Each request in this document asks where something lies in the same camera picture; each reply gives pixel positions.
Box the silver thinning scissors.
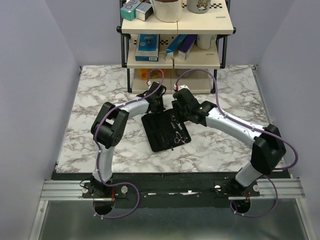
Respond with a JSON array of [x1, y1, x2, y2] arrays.
[[169, 114, 183, 131]]

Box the black zip tool case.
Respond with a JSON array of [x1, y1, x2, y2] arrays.
[[141, 109, 192, 153]]

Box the silver cutting scissors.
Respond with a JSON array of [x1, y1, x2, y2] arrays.
[[174, 131, 188, 144]]

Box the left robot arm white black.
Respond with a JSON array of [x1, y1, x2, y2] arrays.
[[90, 81, 167, 198]]

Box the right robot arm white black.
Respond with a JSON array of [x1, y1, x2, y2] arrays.
[[172, 88, 287, 196]]

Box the grey pouch on shelf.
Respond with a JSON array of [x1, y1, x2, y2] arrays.
[[176, 68, 194, 78]]

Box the orange snack bag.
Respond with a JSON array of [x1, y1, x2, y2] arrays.
[[137, 68, 162, 81]]

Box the beige three-tier shelf rack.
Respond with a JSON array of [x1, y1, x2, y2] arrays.
[[116, 0, 236, 94]]

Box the blue toothpaste box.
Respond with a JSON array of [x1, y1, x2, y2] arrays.
[[164, 34, 187, 61]]

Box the blue razor package box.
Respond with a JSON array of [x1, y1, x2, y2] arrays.
[[135, 34, 160, 62]]

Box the purple toothpaste box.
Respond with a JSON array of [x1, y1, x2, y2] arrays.
[[177, 34, 197, 61]]

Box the white green cup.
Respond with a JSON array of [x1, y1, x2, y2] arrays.
[[196, 34, 217, 50]]

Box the white round tub brown lid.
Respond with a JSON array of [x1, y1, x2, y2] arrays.
[[150, 0, 182, 23]]

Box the silver grey small box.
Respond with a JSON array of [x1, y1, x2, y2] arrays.
[[135, 2, 153, 22]]

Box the white printed mug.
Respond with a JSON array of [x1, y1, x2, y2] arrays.
[[186, 0, 211, 14]]

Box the teal white carton box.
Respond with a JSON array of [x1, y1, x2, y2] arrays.
[[120, 0, 141, 21]]

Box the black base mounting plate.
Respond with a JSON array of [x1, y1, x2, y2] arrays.
[[82, 172, 260, 209]]

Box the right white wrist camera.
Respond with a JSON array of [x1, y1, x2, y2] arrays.
[[173, 84, 189, 92]]

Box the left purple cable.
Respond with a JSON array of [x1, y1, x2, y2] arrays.
[[92, 67, 165, 221]]

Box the purple cable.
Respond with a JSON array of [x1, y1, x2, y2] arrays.
[[174, 68, 299, 218], [92, 67, 165, 221]]

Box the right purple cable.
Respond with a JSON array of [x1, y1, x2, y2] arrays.
[[174, 68, 299, 218]]

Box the aluminium rail profile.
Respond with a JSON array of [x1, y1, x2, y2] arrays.
[[40, 178, 306, 202]]

